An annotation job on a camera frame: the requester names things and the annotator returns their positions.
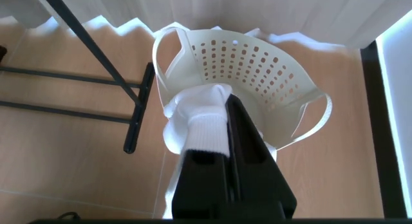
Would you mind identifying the white garment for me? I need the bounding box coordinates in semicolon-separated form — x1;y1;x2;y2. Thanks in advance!
162;83;277;219

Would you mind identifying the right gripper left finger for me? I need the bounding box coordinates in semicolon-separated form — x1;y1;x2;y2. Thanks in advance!
172;149;232;219

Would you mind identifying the black clothes rack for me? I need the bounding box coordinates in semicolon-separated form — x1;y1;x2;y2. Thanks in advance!
0;0;156;154

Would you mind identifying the white laundry basket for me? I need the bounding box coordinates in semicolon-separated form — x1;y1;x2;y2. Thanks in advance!
152;26;333;151

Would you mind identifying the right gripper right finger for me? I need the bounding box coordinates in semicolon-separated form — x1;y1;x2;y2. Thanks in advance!
225;93;297;218

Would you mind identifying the beige curtain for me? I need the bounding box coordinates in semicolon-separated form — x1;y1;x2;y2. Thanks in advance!
0;0;412;50

